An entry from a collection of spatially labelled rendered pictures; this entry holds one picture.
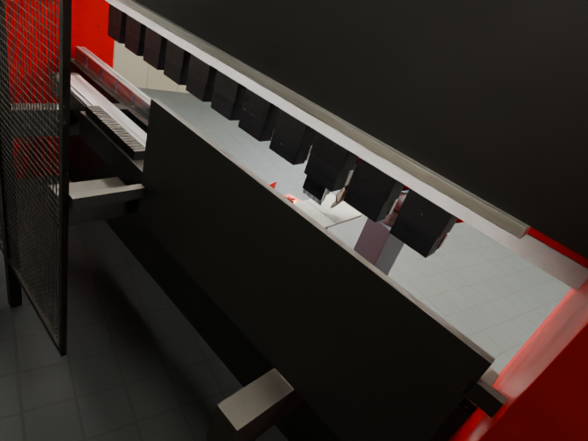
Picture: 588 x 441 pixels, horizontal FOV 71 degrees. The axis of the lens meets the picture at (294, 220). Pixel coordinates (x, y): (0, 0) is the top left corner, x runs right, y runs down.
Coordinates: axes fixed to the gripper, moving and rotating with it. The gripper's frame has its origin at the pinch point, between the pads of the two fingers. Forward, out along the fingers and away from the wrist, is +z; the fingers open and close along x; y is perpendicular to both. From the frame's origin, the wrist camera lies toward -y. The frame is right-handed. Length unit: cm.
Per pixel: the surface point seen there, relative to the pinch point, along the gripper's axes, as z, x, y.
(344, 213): -2.1, 4.2, -9.9
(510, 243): -14, 66, 31
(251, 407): 61, 46, 46
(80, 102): 36, -118, 32
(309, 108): -9, 4, 54
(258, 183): 18, 18, 67
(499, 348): -21, 81, -188
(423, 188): -14, 38, 32
